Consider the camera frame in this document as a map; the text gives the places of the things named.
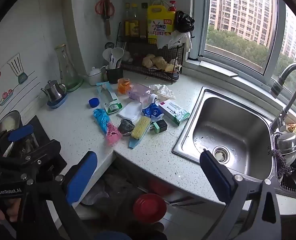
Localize white and green medicine box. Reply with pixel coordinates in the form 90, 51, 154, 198
158, 99, 191, 126

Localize black and green charger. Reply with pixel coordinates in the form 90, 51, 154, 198
150, 119, 168, 134

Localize clear bottle with green label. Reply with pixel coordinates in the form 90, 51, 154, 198
96, 81, 123, 115

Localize blue saucer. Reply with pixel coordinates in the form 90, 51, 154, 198
47, 93, 68, 109

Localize sink drain strainer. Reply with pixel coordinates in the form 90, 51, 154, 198
213, 146, 230, 164

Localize red plastic bucket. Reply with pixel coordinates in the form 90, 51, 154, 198
133, 193, 167, 224

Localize white ceramic pot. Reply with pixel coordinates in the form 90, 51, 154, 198
87, 67, 102, 86

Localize blue and white packet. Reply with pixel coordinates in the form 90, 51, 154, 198
142, 102, 164, 121

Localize steel teapot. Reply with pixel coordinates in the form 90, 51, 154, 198
41, 80, 67, 103

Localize black plastic bag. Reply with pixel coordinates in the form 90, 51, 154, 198
174, 10, 196, 33

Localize black wire rack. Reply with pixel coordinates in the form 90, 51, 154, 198
115, 22, 186, 85

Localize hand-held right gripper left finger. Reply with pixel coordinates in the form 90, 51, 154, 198
23, 151, 98, 240

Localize cartoon kitchen wall sticker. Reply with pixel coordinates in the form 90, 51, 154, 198
0, 40, 36, 130

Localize blue and pink wrapper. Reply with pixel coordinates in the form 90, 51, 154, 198
93, 108, 123, 145

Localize steel wok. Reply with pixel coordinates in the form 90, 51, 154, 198
0, 110, 22, 140

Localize orange plastic packet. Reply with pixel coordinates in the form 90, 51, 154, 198
117, 78, 134, 95

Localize yellow label sauce bottle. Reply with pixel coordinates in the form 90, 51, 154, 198
130, 4, 141, 37

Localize stainless steel sink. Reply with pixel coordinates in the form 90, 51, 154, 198
172, 86, 279, 183

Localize red handled scissors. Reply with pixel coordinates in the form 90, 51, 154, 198
95, 0, 115, 20

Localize green round tray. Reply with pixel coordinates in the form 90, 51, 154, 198
63, 79, 84, 92

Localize white plastic ladle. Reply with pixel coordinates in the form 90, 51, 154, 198
112, 47, 125, 68

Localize white plastic bag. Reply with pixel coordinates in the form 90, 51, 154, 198
156, 31, 192, 53

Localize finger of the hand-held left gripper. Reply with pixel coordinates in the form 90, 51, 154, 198
21, 139, 61, 167
0, 124, 35, 155

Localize dark soy sauce bottle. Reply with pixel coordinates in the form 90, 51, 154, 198
139, 2, 148, 39

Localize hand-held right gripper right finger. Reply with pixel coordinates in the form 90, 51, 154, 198
200, 150, 282, 240

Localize grey crumpled wrapper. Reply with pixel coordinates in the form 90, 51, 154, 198
118, 119, 135, 136

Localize apartment building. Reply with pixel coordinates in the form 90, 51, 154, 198
210, 0, 278, 48

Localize yellow scrub brush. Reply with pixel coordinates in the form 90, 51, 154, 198
128, 116, 151, 149

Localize pink bottle with white cap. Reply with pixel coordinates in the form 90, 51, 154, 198
128, 82, 158, 103

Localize crumpled white tissue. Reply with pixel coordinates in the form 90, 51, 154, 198
149, 84, 176, 100

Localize white garlic bulb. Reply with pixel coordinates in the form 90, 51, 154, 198
122, 51, 134, 63

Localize dark steel wool scrubber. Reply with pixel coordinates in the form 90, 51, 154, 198
273, 150, 294, 178

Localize cooking oil bottle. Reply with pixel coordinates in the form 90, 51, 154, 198
123, 3, 132, 37

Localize black utensil holder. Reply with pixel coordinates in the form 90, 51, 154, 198
105, 65, 124, 84

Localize glass carafe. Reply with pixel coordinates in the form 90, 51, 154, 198
54, 44, 80, 88

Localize black gas stove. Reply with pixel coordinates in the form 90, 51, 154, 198
22, 115, 67, 173

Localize yellow detergent jug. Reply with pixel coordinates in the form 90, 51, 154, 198
147, 0, 176, 42

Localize white framed window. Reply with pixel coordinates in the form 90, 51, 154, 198
190, 0, 296, 110

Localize steel faucet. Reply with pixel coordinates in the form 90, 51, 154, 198
270, 63, 296, 133

